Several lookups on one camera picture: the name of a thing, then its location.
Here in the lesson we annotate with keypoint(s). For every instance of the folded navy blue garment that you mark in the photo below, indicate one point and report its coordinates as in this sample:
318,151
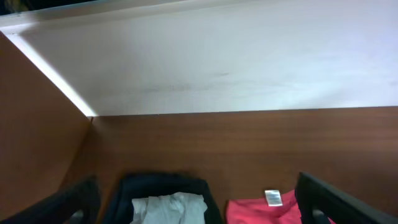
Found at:
132,186

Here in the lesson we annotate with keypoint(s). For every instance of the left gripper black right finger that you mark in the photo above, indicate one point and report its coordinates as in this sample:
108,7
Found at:
320,202

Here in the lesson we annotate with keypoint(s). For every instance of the orange t-shirt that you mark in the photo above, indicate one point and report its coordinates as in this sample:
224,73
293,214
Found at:
274,208

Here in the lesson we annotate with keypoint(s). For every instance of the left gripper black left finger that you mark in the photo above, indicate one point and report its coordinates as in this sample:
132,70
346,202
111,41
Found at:
79,203

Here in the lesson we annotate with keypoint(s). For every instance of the folded grey garment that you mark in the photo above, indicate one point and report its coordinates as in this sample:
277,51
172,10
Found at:
178,208

